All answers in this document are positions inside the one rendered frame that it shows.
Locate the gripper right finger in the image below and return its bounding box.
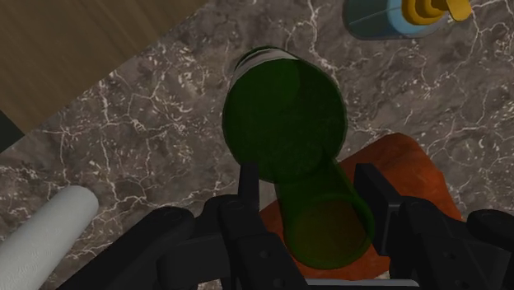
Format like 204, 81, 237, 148
353, 162, 514, 290

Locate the white paper towel roll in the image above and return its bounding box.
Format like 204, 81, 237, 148
0, 185, 100, 290

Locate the green glass bottle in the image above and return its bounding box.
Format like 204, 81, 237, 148
221, 45, 376, 270

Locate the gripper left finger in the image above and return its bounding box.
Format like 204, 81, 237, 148
56, 161, 310, 290

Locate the blue soap dispenser yellow pump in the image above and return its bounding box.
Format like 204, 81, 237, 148
342, 0, 473, 40

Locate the orange cloth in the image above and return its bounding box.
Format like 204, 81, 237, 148
259, 133, 464, 281

